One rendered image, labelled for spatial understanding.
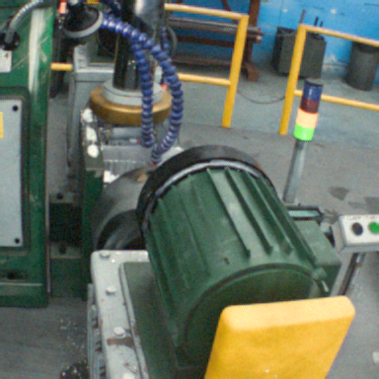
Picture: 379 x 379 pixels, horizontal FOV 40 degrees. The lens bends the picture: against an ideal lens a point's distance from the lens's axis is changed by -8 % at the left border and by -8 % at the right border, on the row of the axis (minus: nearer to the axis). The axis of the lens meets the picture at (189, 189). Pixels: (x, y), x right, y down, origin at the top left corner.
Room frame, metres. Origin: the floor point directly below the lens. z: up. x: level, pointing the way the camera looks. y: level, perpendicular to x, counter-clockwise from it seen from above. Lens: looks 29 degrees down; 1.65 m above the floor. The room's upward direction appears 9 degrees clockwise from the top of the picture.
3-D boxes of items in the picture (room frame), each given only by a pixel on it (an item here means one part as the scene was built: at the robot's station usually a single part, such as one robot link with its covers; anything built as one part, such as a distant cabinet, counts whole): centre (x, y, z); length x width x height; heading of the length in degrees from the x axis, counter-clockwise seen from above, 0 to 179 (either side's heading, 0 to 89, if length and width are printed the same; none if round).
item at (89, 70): (1.69, 0.29, 0.99); 0.35 x 0.31 x 0.37; 17
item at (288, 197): (1.56, -0.32, 1.01); 0.08 x 0.08 x 0.42; 17
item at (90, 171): (1.08, 0.26, 0.97); 0.30 x 0.11 x 0.34; 17
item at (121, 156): (1.11, 0.15, 1.11); 0.12 x 0.11 x 0.07; 107
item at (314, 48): (5.99, -0.98, 0.41); 0.52 x 0.47 x 0.82; 96
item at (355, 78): (6.15, -1.81, 0.30); 0.39 x 0.39 x 0.60
